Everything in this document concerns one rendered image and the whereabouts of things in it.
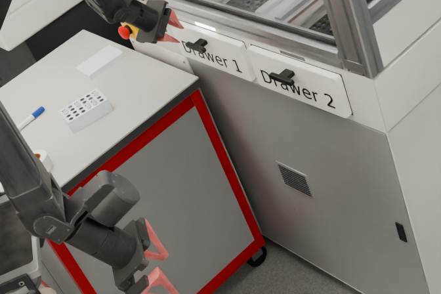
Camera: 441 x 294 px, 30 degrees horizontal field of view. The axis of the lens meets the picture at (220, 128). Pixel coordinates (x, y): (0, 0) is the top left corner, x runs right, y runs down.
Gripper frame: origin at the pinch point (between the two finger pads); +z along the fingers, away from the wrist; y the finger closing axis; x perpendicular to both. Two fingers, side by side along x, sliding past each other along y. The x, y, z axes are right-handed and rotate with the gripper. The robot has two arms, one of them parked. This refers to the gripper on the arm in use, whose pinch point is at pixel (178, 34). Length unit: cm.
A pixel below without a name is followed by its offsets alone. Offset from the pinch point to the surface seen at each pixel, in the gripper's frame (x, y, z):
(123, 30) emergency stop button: 34.5, 3.4, 9.3
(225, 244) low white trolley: 23, -46, 60
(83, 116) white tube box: 32.2, -23.0, 3.3
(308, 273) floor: 10, -48, 86
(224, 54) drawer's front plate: -4.0, -0.5, 12.6
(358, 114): -44.1, -10.3, 17.9
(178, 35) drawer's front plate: 14.4, 3.6, 12.2
